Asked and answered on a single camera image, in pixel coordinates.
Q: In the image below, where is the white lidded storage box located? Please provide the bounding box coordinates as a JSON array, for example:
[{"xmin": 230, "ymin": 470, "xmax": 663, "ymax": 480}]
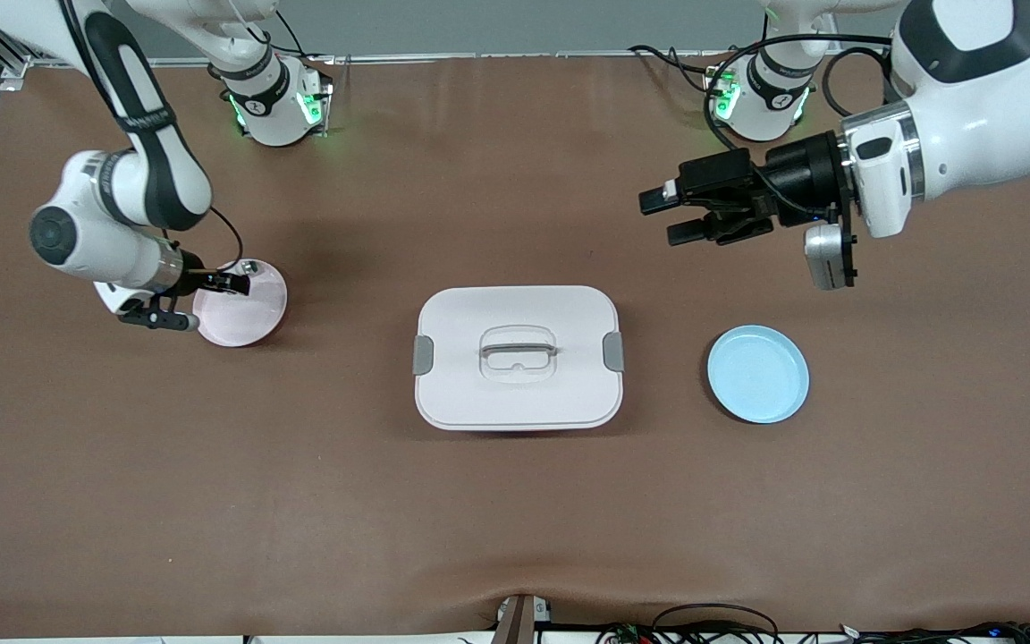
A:
[{"xmin": 413, "ymin": 285, "xmax": 625, "ymax": 432}]

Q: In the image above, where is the pale pink round plate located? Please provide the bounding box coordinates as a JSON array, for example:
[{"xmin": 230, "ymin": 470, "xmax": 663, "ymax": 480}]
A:
[{"xmin": 192, "ymin": 258, "xmax": 289, "ymax": 348}]

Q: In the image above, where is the light blue round plate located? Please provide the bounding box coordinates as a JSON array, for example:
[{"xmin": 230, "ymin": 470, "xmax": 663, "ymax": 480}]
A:
[{"xmin": 707, "ymin": 325, "xmax": 810, "ymax": 424}]

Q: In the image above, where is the brown table cover sheet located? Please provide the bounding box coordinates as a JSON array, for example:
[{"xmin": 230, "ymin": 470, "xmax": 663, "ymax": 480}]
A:
[{"xmin": 0, "ymin": 52, "xmax": 1030, "ymax": 638}]

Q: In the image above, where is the black left arm base cable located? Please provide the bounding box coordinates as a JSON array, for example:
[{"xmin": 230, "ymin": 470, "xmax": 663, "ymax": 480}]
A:
[{"xmin": 628, "ymin": 43, "xmax": 713, "ymax": 95}]

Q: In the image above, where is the black arm base cable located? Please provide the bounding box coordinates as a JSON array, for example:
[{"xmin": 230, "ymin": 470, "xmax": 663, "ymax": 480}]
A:
[
  {"xmin": 272, "ymin": 9, "xmax": 312, "ymax": 62},
  {"xmin": 628, "ymin": 43, "xmax": 713, "ymax": 95}
]

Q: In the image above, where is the silver table edge rail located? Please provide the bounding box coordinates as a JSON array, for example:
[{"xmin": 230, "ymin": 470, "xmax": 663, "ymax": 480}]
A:
[{"xmin": 28, "ymin": 47, "xmax": 896, "ymax": 69}]

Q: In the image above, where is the black right arm base cable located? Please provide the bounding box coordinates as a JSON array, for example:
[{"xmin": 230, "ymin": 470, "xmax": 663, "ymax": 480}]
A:
[{"xmin": 272, "ymin": 9, "xmax": 312, "ymax": 62}]

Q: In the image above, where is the black looped cable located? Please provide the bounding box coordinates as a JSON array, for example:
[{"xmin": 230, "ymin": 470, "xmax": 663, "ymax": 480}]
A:
[{"xmin": 652, "ymin": 604, "xmax": 781, "ymax": 644}]

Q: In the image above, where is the coloured wire bundle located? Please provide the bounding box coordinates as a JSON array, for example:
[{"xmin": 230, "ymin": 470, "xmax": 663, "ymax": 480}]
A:
[{"xmin": 595, "ymin": 623, "xmax": 659, "ymax": 644}]

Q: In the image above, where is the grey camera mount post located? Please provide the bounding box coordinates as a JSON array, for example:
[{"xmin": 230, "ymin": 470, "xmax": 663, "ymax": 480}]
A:
[{"xmin": 490, "ymin": 594, "xmax": 553, "ymax": 644}]

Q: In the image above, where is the black cable bundle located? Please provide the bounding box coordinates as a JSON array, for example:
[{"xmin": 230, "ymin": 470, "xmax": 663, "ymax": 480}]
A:
[{"xmin": 837, "ymin": 621, "xmax": 1030, "ymax": 644}]

